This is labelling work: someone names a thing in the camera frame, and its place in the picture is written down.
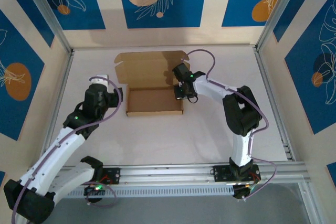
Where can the left aluminium frame post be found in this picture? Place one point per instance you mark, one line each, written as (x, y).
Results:
(48, 11)

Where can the right aluminium side rail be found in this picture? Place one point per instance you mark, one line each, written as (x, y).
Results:
(263, 66)

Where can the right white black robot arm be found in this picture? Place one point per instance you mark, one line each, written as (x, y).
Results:
(241, 108)

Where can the blue poster lilies dark circle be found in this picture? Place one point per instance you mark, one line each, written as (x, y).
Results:
(302, 77)

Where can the aluminium frame post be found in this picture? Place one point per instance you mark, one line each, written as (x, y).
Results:
(48, 11)
(279, 11)

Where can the aluminium frame bar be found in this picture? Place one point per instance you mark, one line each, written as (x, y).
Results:
(308, 203)

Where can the brown cardboard paper box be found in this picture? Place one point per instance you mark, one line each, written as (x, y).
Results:
(152, 100)

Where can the narrow blue poster white lines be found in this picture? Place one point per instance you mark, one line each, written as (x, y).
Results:
(31, 11)
(296, 1)

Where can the left aluminium side rail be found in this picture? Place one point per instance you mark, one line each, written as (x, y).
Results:
(63, 82)

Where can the long aluminium mounting rail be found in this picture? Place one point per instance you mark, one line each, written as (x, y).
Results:
(170, 174)

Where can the blue poster orange circle lily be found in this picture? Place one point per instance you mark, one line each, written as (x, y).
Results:
(15, 48)

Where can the right aluminium frame post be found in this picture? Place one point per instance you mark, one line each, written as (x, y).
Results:
(279, 11)

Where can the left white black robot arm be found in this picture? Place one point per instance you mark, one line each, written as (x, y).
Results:
(52, 155)

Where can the blue poster corner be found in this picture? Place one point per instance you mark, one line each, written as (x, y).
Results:
(2, 179)
(332, 171)

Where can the aluminium side rail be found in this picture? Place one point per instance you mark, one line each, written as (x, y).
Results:
(263, 66)
(63, 82)

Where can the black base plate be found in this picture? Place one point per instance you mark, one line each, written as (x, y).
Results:
(221, 172)
(114, 175)

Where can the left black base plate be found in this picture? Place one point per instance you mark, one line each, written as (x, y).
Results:
(114, 175)

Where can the blue poster beige circle feather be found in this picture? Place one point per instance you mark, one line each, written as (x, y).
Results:
(183, 11)

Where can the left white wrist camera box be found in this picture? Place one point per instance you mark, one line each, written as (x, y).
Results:
(101, 81)

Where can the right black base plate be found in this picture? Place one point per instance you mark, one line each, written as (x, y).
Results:
(221, 172)

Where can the blue poster lily orange dot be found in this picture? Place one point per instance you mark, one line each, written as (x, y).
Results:
(86, 11)

